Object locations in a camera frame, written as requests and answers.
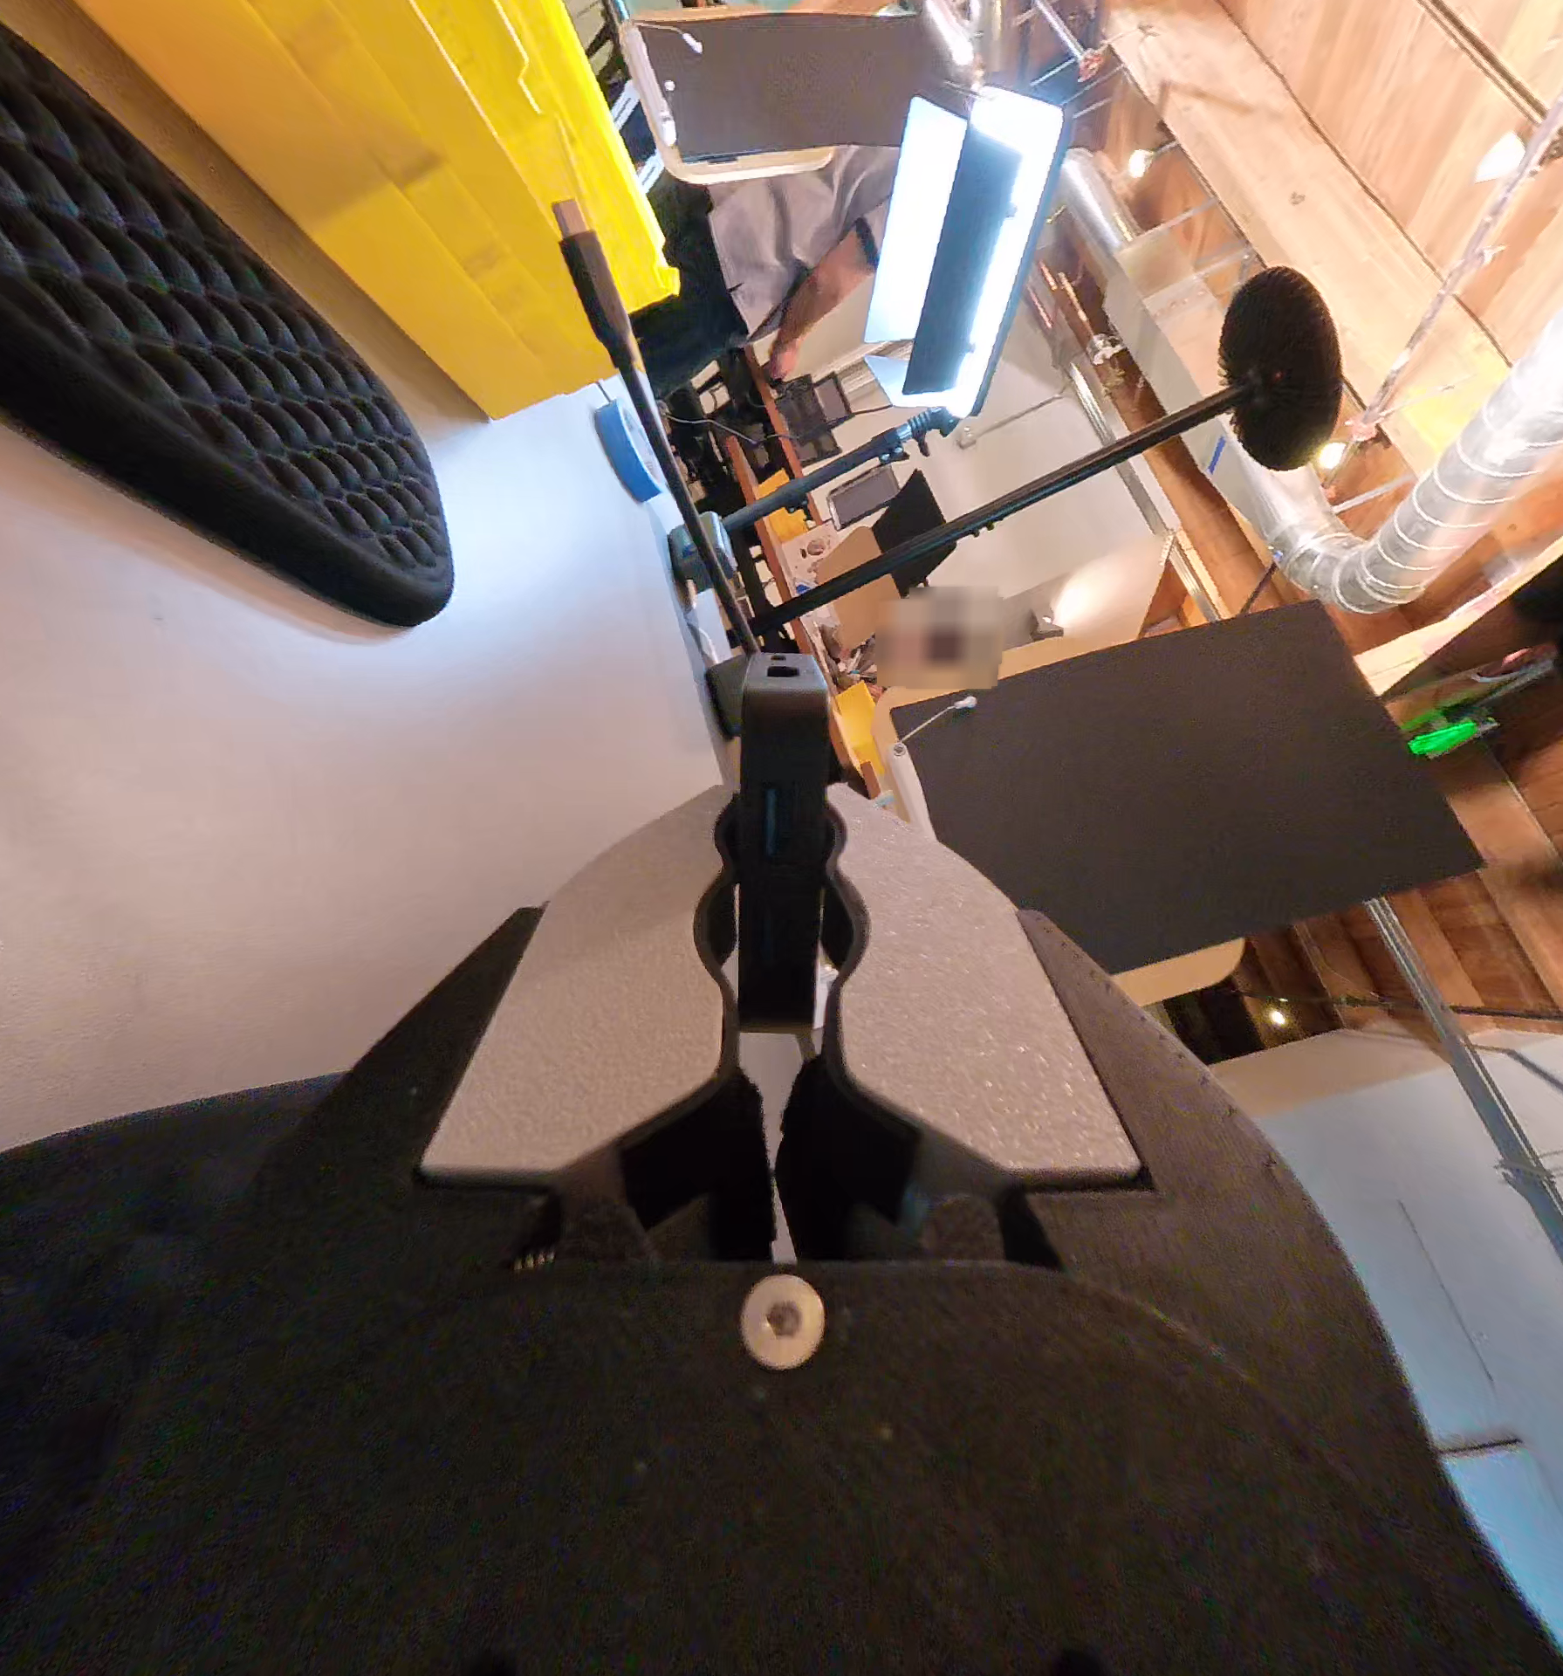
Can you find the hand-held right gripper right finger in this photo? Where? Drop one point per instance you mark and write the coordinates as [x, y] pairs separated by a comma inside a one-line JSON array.
[[978, 1034]]

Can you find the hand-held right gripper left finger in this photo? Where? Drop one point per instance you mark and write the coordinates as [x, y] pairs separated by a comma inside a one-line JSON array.
[[600, 1034]]

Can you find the yellow plastic bin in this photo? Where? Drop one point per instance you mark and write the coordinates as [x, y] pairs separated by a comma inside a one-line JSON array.
[[402, 169]]

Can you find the small yellow storage bin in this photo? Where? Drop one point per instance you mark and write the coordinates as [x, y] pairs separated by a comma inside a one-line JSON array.
[[856, 733]]

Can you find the black board on white stand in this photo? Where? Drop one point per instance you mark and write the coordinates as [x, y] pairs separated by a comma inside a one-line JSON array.
[[795, 79], [1187, 786]]

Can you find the dark grey box device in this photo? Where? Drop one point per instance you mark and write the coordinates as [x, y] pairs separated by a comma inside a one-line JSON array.
[[701, 562], [725, 693]]

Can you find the green exit sign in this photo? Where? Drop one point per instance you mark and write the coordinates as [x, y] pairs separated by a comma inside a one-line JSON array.
[[1449, 740]]

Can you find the blue tape roll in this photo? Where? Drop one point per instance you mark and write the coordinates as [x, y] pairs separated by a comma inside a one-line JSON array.
[[631, 458]]

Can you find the black light stand pole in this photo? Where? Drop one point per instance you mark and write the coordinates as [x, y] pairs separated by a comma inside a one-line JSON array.
[[861, 458]]

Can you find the led light panel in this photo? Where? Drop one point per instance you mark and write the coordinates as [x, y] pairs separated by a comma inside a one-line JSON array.
[[966, 262]]

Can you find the black mesh cushion pad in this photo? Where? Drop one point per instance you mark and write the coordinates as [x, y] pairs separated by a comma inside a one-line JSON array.
[[141, 327]]

